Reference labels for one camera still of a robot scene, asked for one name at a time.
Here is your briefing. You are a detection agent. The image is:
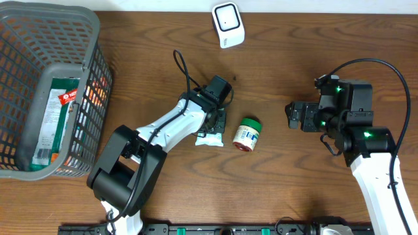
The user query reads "light blue tissue pack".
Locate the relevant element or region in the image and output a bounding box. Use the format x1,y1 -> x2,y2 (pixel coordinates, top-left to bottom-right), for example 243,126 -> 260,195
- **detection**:
195,133 -> 224,147

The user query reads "green lid white jar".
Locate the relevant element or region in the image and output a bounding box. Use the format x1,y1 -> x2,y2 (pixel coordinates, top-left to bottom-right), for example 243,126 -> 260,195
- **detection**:
233,118 -> 263,152

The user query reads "red Nescafe stick sachet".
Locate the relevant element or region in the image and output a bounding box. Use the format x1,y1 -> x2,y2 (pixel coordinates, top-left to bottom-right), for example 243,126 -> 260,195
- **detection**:
58,89 -> 77,106

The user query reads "green 3M package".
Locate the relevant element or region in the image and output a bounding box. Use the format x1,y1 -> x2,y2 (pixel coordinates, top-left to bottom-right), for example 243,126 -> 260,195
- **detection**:
29,78 -> 79,172

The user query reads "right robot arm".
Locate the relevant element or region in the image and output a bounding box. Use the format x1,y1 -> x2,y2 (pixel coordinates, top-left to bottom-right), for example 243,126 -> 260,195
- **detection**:
285,80 -> 417,234

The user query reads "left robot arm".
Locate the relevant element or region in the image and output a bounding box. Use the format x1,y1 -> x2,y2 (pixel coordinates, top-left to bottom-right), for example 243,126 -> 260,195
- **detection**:
87,91 -> 227,234

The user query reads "white barcode scanner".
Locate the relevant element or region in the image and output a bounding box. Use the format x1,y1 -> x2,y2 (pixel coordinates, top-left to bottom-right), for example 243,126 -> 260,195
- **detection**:
212,2 -> 245,49

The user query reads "grey plastic shopping basket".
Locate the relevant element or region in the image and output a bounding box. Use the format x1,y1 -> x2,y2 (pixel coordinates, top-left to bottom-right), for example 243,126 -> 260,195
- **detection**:
1,1 -> 113,181

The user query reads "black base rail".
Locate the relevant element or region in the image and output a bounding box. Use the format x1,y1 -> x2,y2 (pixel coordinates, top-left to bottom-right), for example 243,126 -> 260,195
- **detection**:
58,223 -> 375,235

